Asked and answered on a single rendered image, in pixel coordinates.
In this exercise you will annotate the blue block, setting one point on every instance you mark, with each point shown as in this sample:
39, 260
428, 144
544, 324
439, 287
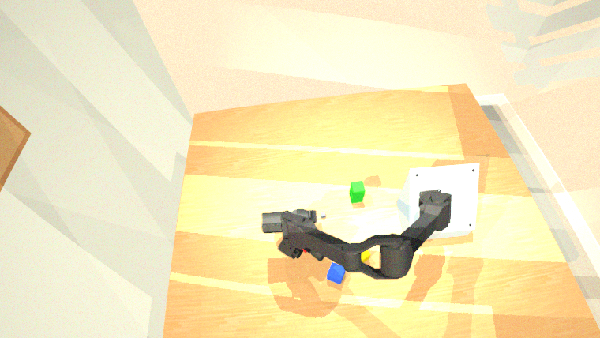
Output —
336, 273

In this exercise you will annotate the green block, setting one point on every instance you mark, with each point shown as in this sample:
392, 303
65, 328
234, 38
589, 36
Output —
357, 189
355, 200

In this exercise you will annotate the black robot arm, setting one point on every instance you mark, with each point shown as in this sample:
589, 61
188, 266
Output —
396, 251

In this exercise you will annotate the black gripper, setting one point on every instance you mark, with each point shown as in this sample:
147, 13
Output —
314, 254

